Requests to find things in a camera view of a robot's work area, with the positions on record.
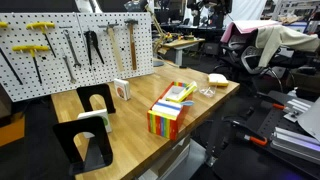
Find clear plastic cup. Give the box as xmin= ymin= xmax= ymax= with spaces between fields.
xmin=199 ymin=85 xmax=218 ymax=99

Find white book blue stripe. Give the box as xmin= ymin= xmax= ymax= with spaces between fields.
xmin=151 ymin=98 xmax=183 ymax=118

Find yellow green picture book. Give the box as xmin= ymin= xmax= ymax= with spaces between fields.
xmin=165 ymin=80 xmax=199 ymax=104

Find light blue plastic spoon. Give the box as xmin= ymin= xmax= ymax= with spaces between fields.
xmin=179 ymin=99 xmax=195 ymax=107

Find rainbow striped cardboard box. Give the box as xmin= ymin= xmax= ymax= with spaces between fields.
xmin=146 ymin=80 xmax=199 ymax=142

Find white card box red print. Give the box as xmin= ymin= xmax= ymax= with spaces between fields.
xmin=113 ymin=78 xmax=132 ymax=102

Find wooden background desk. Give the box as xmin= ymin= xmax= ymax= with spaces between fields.
xmin=162 ymin=37 xmax=207 ymax=67

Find black metal bookend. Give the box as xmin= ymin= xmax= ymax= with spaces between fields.
xmin=52 ymin=115 xmax=114 ymax=177
xmin=75 ymin=83 xmax=117 ymax=115

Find yellow white sponge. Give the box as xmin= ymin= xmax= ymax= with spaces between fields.
xmin=207 ymin=73 xmax=230 ymax=88

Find white card box green print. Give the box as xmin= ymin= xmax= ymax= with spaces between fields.
xmin=76 ymin=108 xmax=113 ymax=140

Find articulated desk lamp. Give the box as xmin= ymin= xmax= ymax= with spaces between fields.
xmin=123 ymin=0 xmax=168 ymax=68

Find black pliers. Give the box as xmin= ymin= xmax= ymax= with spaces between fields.
xmin=83 ymin=29 xmax=106 ymax=67

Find black mesh office chair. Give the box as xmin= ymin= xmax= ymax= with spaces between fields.
xmin=218 ymin=32 xmax=285 ymax=93

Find short steel combination wrench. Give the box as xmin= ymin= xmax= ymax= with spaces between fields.
xmin=61 ymin=52 xmax=77 ymax=85

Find long steel combination wrench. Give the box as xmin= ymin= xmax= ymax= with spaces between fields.
xmin=62 ymin=29 xmax=82 ymax=69

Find pink cloth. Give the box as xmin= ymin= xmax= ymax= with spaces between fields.
xmin=219 ymin=19 xmax=282 ymax=44

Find large black orange clamp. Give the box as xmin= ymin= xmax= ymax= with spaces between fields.
xmin=223 ymin=115 xmax=269 ymax=147

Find white pegboard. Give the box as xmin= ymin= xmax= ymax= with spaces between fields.
xmin=0 ymin=12 xmax=155 ymax=103

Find black perforated mounting table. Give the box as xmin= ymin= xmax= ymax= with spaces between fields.
xmin=211 ymin=89 xmax=320 ymax=180

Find beige jacket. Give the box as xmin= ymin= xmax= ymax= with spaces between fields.
xmin=254 ymin=24 xmax=320 ymax=69

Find aluminium extrusion rails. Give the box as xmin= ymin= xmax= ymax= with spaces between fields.
xmin=269 ymin=126 xmax=320 ymax=165

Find wooden handle black-head hammer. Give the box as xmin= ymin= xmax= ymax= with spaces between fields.
xmin=123 ymin=18 xmax=140 ymax=71

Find wooden handle claw hammer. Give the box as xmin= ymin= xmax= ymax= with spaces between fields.
xmin=98 ymin=22 xmax=125 ymax=73

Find small orange handle clamp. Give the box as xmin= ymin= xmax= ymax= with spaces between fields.
xmin=271 ymin=102 xmax=302 ymax=117

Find yellow T-handle hex key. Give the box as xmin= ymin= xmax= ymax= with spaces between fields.
xmin=0 ymin=21 xmax=24 ymax=86
xmin=25 ymin=21 xmax=57 ymax=59
xmin=12 ymin=44 xmax=51 ymax=85

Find grey metal bracket plate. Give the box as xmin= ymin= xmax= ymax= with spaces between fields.
xmin=282 ymin=97 xmax=313 ymax=124

